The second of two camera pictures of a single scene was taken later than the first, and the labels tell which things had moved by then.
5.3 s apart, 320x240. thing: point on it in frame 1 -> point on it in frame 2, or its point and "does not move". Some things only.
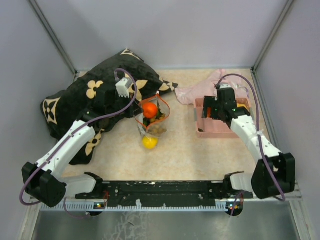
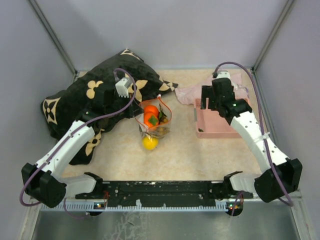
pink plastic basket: (211, 128) does not move
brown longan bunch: (152, 122) -> (163, 130)
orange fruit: (209, 112) -> (150, 119)
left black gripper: (133, 110) does not move
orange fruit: (150, 110) does not move
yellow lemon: (149, 142) does not move
